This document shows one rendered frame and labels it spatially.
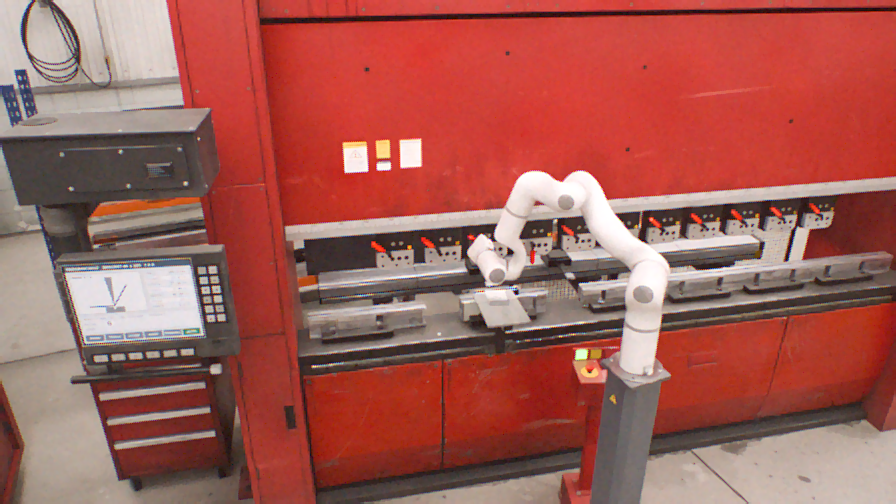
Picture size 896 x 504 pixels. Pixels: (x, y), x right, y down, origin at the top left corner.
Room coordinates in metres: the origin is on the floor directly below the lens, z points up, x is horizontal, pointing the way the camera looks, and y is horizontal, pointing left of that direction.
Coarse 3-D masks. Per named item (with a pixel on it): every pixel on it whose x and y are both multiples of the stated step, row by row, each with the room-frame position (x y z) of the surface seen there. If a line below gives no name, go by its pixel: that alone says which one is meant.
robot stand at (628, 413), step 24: (624, 384) 1.84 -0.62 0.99; (648, 384) 1.84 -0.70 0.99; (624, 408) 1.84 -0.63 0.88; (648, 408) 1.86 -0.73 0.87; (600, 432) 1.93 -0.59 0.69; (624, 432) 1.84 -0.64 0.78; (648, 432) 1.86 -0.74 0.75; (600, 456) 1.92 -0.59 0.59; (624, 456) 1.83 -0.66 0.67; (600, 480) 1.90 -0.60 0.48; (624, 480) 1.83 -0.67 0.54
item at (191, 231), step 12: (120, 228) 3.79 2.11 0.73; (132, 228) 3.79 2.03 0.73; (144, 228) 3.81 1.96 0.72; (156, 228) 3.84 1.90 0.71; (168, 228) 3.77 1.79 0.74; (180, 228) 3.78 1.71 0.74; (192, 228) 3.81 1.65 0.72; (204, 228) 3.74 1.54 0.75; (120, 240) 3.64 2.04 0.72; (132, 240) 3.56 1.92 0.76; (144, 240) 3.49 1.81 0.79; (156, 240) 3.51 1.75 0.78; (168, 240) 3.54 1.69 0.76; (180, 240) 3.57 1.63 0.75; (192, 240) 3.59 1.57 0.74; (204, 240) 3.62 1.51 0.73
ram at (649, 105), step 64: (320, 64) 2.32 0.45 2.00; (384, 64) 2.37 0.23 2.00; (448, 64) 2.42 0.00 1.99; (512, 64) 2.47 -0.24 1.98; (576, 64) 2.52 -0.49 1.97; (640, 64) 2.58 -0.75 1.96; (704, 64) 2.64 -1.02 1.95; (768, 64) 2.70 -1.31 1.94; (832, 64) 2.76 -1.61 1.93; (320, 128) 2.32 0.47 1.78; (384, 128) 2.37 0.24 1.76; (448, 128) 2.42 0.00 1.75; (512, 128) 2.47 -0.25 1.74; (576, 128) 2.53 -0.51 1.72; (640, 128) 2.58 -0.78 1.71; (704, 128) 2.65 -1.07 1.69; (768, 128) 2.71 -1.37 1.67; (832, 128) 2.78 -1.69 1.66; (320, 192) 2.31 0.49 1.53; (384, 192) 2.36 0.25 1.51; (448, 192) 2.42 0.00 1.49; (640, 192) 2.59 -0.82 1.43; (704, 192) 2.66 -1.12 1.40; (832, 192) 2.80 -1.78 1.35
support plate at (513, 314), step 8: (480, 296) 2.44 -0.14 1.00; (512, 296) 2.44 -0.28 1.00; (480, 304) 2.38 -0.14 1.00; (488, 304) 2.38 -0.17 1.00; (512, 304) 2.38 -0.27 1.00; (520, 304) 2.38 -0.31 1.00; (488, 312) 2.31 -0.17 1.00; (496, 312) 2.31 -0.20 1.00; (504, 312) 2.31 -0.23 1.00; (512, 312) 2.31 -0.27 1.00; (520, 312) 2.31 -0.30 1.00; (488, 320) 2.25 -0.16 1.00; (496, 320) 2.25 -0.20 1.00; (504, 320) 2.25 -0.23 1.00; (512, 320) 2.25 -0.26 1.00; (520, 320) 2.25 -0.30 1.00; (528, 320) 2.25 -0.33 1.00
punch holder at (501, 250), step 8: (480, 224) 2.45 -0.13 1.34; (488, 224) 2.45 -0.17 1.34; (496, 224) 2.46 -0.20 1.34; (472, 232) 2.44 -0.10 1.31; (480, 232) 2.44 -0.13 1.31; (488, 232) 2.45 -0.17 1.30; (496, 240) 2.46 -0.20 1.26; (496, 248) 2.45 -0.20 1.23; (504, 248) 2.46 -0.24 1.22; (504, 256) 2.46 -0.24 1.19
